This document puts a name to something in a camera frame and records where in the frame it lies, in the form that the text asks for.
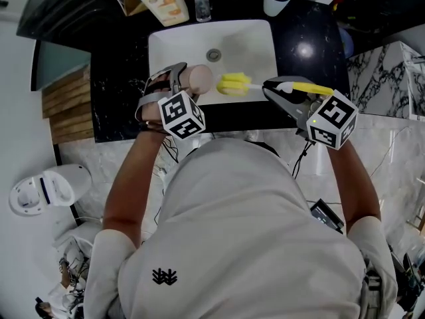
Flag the yellow sponge bottle brush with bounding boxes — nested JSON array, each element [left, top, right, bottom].
[[216, 72, 335, 98]]

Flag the clear glass bottle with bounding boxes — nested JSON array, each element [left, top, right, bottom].
[[193, 0, 213, 23]]

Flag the blue plate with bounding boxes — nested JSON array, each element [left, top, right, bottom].
[[339, 27, 355, 59]]

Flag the person's white shirt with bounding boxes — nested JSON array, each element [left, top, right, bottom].
[[83, 137, 398, 319]]

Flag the person's left forearm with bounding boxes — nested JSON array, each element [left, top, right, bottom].
[[102, 130, 169, 249]]

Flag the frosted glass panel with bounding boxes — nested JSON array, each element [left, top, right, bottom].
[[30, 40, 92, 91]]

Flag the black shelf unit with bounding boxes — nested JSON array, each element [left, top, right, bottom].
[[331, 0, 425, 58]]

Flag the white marble veined cabinet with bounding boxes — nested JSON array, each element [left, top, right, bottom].
[[347, 41, 425, 122]]

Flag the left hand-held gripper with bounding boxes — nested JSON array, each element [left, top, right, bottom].
[[134, 61, 207, 142]]

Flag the black wristband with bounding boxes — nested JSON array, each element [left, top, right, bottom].
[[137, 120, 169, 136]]

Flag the person's right forearm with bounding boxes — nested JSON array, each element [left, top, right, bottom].
[[327, 140, 382, 234]]

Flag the black screen device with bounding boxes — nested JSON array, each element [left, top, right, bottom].
[[310, 198, 345, 235]]

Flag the white appliance with open lid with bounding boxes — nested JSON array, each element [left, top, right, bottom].
[[52, 223, 104, 272]]

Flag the white soap bottle orange label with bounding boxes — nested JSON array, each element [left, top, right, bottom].
[[137, 0, 190, 28]]

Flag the pale blue cup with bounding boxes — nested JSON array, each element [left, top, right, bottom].
[[263, 0, 293, 18]]

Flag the person's left hand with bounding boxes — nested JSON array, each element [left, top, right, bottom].
[[141, 72, 174, 134]]

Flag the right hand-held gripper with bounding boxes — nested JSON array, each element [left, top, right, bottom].
[[261, 76, 359, 151]]

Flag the white toilet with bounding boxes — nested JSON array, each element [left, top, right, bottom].
[[9, 163, 93, 216]]

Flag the pink cup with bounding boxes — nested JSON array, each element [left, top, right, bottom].
[[179, 64, 215, 96]]

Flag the white rectangular sink basin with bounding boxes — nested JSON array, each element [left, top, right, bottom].
[[147, 19, 279, 106]]

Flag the black marble counter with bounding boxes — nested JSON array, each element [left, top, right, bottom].
[[89, 0, 351, 143]]

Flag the wooden steps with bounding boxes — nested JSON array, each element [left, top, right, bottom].
[[42, 65, 96, 145]]

